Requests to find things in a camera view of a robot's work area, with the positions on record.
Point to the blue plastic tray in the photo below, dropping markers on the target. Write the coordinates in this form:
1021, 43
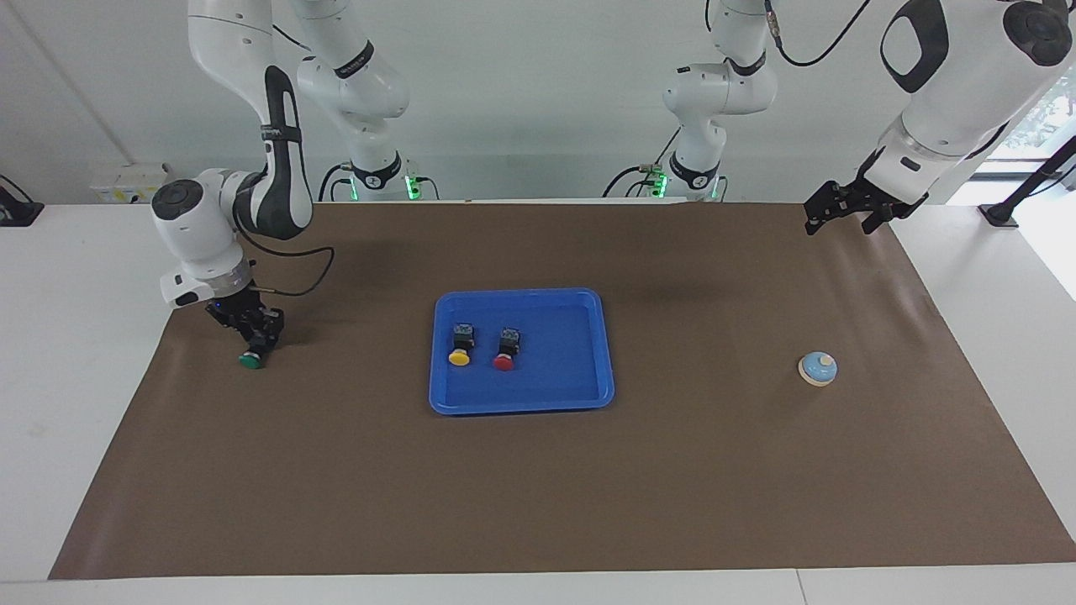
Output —
555, 378

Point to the brown table mat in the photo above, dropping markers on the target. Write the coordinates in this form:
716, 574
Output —
538, 487

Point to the yellow push button switch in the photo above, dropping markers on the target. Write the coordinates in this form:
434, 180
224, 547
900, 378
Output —
460, 356

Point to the light blue call bell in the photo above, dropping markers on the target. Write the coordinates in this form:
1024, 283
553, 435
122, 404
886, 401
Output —
815, 370

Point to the black clamp stand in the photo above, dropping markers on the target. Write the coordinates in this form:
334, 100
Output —
17, 210

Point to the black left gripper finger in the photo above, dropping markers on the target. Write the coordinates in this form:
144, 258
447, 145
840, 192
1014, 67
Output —
876, 218
824, 202

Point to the black angled stand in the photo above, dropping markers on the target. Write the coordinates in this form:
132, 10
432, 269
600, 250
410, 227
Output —
1021, 189

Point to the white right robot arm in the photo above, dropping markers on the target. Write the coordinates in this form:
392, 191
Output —
197, 235

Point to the green push button switch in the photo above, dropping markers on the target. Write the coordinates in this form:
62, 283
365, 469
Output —
250, 361

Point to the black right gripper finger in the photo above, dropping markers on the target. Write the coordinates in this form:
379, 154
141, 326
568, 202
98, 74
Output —
250, 336
275, 328

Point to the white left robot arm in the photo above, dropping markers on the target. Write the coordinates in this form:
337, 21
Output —
950, 109

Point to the red push button switch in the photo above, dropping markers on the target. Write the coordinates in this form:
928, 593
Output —
503, 361

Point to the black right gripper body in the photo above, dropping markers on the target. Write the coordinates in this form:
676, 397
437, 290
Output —
239, 311

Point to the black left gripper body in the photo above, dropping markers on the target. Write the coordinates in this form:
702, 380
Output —
874, 193

